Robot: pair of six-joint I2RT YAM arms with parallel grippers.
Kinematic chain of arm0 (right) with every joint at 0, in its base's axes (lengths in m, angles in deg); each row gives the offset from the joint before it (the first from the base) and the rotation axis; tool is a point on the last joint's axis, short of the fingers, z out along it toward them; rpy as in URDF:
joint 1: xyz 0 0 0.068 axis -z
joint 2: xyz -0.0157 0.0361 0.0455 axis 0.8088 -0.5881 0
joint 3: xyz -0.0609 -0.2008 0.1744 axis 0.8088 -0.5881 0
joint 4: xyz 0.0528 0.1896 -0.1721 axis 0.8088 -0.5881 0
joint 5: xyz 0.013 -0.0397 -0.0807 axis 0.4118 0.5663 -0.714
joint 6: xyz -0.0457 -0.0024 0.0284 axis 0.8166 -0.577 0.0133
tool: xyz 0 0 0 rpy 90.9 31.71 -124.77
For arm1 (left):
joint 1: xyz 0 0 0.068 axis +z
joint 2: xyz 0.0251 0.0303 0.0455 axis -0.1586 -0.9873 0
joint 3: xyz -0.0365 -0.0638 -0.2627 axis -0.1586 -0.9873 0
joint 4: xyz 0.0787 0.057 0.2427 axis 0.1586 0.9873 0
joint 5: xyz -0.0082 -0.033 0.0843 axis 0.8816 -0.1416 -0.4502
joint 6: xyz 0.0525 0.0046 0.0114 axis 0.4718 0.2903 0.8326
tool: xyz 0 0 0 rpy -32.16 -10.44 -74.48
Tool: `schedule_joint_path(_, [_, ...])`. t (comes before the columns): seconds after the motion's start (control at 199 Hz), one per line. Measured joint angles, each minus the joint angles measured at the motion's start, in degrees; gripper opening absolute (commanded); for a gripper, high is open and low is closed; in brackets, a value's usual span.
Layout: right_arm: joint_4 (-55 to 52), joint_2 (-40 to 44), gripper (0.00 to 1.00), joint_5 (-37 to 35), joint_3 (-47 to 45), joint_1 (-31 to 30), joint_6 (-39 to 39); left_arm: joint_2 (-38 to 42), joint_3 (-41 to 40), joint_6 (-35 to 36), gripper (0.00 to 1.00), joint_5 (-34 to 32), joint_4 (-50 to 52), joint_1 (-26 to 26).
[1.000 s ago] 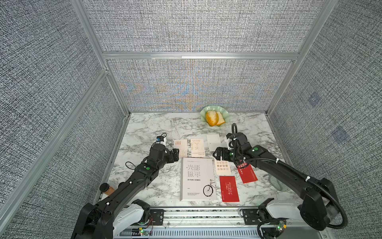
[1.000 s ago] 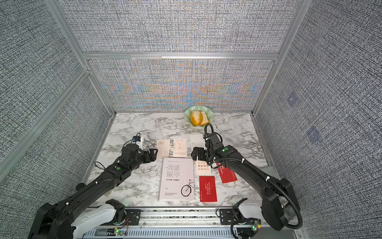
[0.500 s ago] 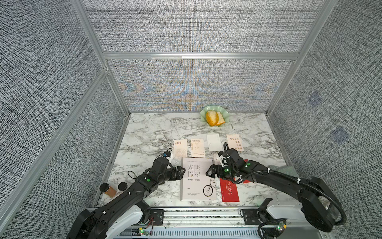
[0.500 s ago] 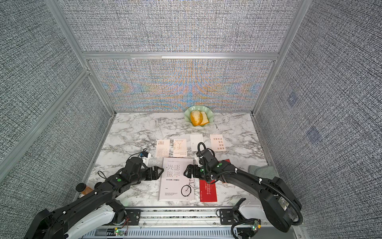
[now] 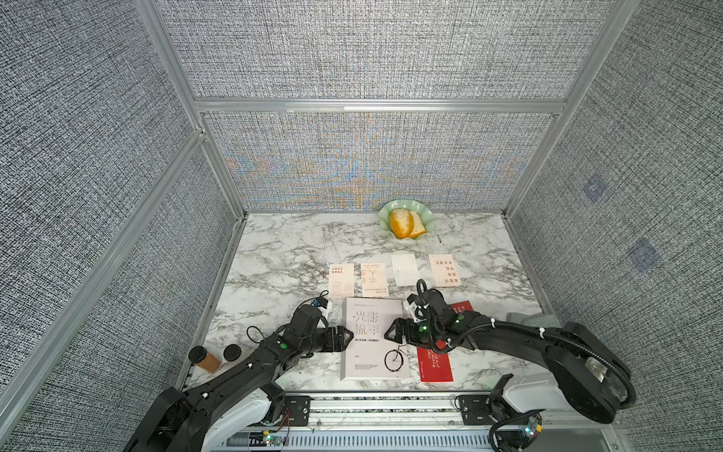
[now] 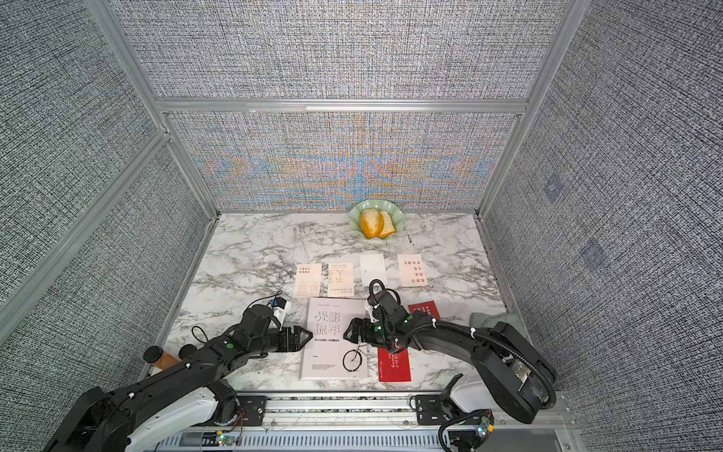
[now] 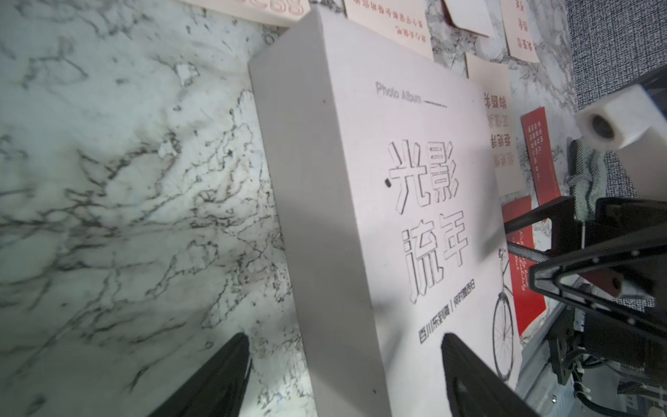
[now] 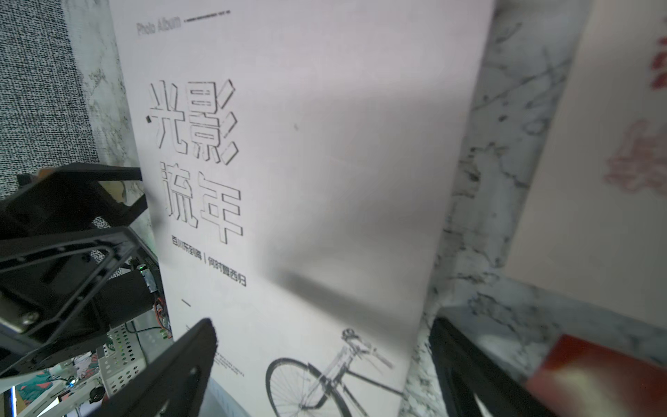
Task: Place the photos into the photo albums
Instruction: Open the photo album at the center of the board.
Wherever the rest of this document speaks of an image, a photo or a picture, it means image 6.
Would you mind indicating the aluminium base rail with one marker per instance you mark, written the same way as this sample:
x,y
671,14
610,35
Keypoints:
x,y
373,421

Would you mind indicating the brown cup black lid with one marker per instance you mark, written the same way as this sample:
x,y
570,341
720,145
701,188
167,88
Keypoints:
x,y
158,359

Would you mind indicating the pink card gold character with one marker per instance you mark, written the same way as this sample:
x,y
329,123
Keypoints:
x,y
340,280

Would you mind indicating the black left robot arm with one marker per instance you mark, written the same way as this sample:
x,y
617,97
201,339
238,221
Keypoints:
x,y
112,421

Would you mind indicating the large red card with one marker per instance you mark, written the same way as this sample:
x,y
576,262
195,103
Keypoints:
x,y
394,368

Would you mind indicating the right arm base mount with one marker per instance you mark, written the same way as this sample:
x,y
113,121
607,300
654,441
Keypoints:
x,y
429,410

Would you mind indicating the large orange bread roll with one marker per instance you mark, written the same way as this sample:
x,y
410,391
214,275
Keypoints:
x,y
370,222

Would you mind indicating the pink card red characters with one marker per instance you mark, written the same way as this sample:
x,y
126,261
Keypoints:
x,y
412,270

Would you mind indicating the small bread slice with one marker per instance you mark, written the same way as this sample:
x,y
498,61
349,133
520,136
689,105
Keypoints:
x,y
387,226

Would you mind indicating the aluminium enclosure frame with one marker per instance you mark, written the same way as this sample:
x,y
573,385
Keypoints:
x,y
27,294

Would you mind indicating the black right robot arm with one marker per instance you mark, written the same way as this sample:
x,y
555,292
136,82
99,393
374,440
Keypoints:
x,y
520,381

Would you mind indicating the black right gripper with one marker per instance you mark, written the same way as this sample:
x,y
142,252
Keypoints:
x,y
363,325

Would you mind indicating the blank white postcard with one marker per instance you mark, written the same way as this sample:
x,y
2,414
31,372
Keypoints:
x,y
373,268

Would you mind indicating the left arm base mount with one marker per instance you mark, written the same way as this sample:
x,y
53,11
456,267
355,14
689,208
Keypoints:
x,y
243,410

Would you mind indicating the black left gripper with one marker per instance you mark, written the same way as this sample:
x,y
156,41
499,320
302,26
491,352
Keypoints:
x,y
288,347

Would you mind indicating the light green wavy bowl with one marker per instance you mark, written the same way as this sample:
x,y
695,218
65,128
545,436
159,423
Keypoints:
x,y
396,214

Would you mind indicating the white photo album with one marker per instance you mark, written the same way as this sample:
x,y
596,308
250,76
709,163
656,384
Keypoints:
x,y
328,356

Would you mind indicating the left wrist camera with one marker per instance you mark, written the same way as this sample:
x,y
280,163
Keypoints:
x,y
278,306

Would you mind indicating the small red card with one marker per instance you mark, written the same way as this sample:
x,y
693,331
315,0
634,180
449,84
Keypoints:
x,y
428,307

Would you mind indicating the green knitted cloth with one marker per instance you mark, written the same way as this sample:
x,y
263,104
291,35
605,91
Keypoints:
x,y
482,320

